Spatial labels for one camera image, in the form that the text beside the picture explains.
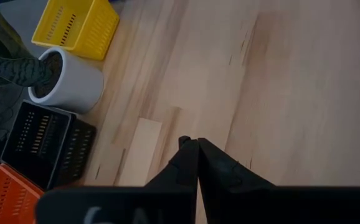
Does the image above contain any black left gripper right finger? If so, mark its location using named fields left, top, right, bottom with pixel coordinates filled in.
left=197, top=137, right=360, bottom=224

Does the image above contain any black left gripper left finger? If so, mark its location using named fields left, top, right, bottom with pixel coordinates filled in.
left=35, top=135, right=199, bottom=224

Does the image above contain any black plastic slotted basket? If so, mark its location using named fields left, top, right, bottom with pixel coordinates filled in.
left=0, top=100, right=97, bottom=191

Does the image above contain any orange plastic slotted basket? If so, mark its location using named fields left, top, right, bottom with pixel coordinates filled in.
left=0, top=163, right=45, bottom=224

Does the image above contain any yellow plastic slotted basket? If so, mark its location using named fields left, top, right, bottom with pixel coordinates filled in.
left=31, top=0, right=121, bottom=62

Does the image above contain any white cylindrical plant pot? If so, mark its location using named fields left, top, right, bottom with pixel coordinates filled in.
left=27, top=46, right=105, bottom=114

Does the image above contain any green snake plant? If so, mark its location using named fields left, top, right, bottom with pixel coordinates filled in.
left=0, top=0, right=55, bottom=90

